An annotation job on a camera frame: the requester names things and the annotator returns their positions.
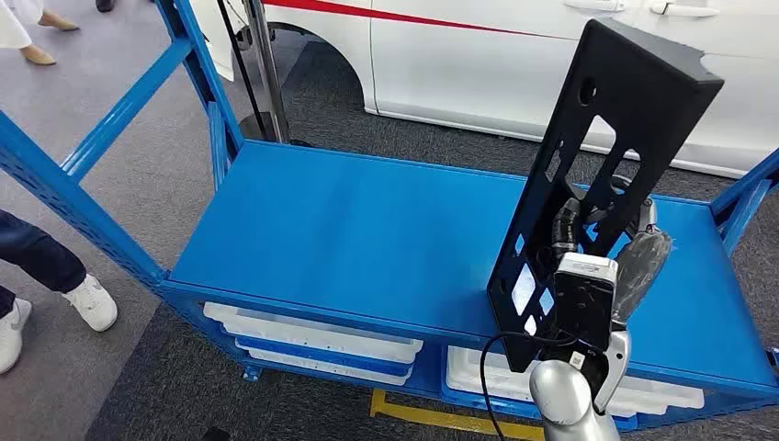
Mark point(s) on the white plastic tray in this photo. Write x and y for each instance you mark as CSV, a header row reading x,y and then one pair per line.
x,y
468,371
316,367
316,338

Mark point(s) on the yellow floor tape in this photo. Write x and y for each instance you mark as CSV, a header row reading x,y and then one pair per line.
x,y
426,417

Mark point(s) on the chrome pole stand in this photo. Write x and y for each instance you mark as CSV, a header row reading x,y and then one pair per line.
x,y
263,61

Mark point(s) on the thin black rod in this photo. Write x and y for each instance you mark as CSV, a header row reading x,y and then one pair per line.
x,y
235,52

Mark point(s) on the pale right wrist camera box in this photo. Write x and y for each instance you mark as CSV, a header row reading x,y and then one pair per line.
x,y
584,304

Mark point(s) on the person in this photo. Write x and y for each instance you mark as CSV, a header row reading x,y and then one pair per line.
x,y
104,5
36,255
12,24

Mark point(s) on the white car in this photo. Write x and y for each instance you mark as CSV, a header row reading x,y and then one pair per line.
x,y
487,73

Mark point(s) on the black plastic panel part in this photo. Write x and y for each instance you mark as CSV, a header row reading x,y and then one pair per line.
x,y
639,67

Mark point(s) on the blue metal shelf rack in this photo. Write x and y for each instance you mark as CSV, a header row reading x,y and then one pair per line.
x,y
365,231

